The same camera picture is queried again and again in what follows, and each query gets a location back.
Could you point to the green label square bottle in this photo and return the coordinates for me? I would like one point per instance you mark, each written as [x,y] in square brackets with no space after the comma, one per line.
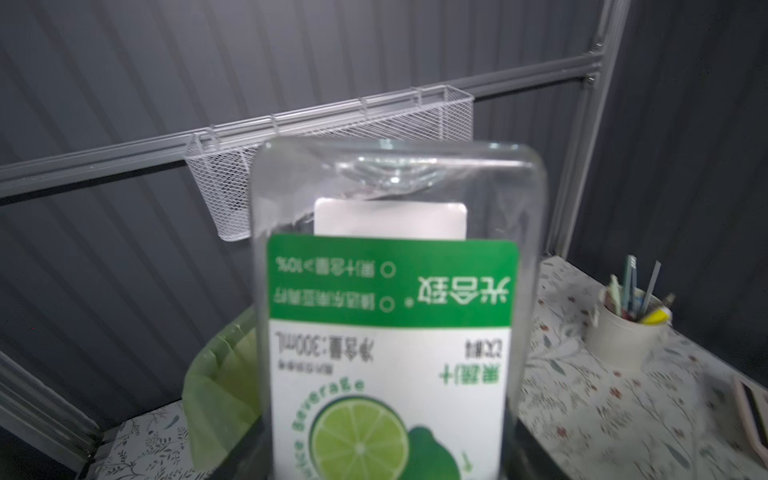
[393,331]

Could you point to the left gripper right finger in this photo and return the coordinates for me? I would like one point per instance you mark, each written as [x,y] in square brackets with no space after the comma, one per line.
[522,456]

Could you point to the pink calculator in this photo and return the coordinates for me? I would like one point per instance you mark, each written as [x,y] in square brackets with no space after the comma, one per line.
[751,400]

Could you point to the green bin liner bag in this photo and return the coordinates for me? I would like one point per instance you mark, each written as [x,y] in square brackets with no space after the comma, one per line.
[220,394]

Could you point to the white pen cup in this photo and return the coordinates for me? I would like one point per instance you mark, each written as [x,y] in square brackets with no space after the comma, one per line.
[628,322]

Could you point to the white wire wall basket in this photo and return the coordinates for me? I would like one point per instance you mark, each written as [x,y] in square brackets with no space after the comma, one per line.
[263,174]

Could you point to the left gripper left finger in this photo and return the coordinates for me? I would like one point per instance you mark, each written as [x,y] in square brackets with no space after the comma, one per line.
[251,458]

